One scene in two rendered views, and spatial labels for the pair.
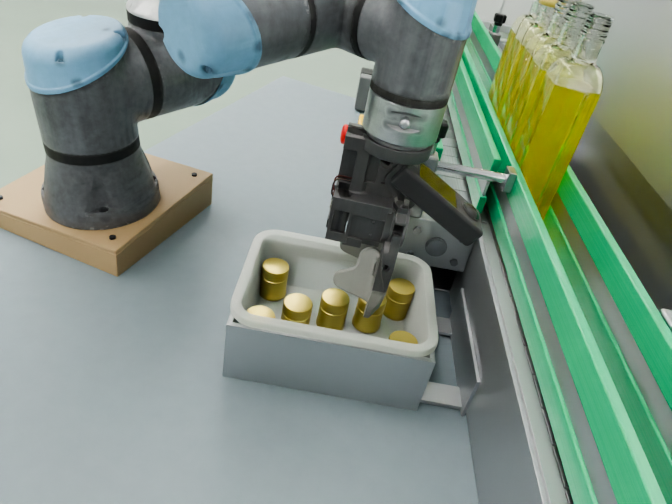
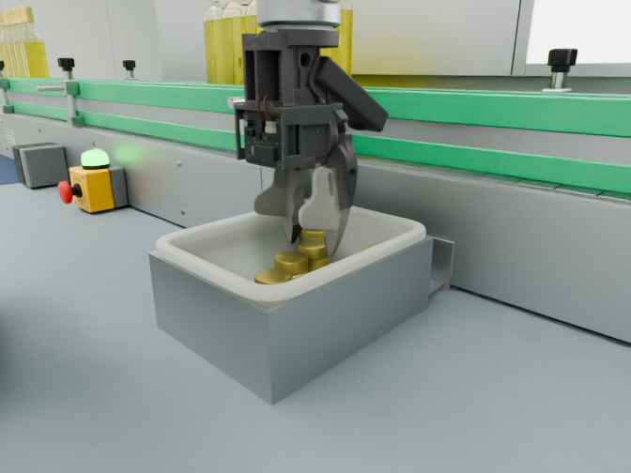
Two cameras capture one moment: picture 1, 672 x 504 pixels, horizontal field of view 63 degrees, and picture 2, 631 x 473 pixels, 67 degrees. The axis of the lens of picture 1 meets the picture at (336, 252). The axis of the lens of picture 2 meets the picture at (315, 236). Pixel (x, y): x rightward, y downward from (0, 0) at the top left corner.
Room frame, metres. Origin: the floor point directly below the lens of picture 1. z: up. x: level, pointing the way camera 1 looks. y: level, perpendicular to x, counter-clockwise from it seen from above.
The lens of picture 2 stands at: (0.17, 0.28, 0.99)
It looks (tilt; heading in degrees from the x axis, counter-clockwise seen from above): 19 degrees down; 316
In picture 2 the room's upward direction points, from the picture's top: straight up
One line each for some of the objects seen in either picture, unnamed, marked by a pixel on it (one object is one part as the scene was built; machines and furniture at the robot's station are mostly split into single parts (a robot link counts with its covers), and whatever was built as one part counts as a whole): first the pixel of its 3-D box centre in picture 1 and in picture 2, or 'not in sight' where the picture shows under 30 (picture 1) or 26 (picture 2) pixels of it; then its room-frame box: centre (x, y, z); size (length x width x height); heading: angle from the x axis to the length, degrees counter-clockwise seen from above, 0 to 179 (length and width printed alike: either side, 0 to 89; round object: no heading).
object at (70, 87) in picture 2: not in sight; (58, 94); (1.21, -0.04, 0.94); 0.07 x 0.04 x 0.13; 92
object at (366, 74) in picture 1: (373, 91); (40, 165); (1.32, -0.01, 0.79); 0.08 x 0.08 x 0.08; 2
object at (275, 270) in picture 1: (273, 279); not in sight; (0.54, 0.07, 0.79); 0.04 x 0.04 x 0.04
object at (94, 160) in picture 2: not in sight; (95, 159); (1.04, -0.03, 0.84); 0.04 x 0.04 x 0.03
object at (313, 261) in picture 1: (333, 311); (297, 273); (0.50, -0.01, 0.80); 0.22 x 0.17 x 0.09; 92
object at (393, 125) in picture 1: (402, 118); (300, 7); (0.52, -0.04, 1.04); 0.08 x 0.08 x 0.05
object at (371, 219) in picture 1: (377, 187); (293, 101); (0.52, -0.03, 0.96); 0.09 x 0.08 x 0.12; 90
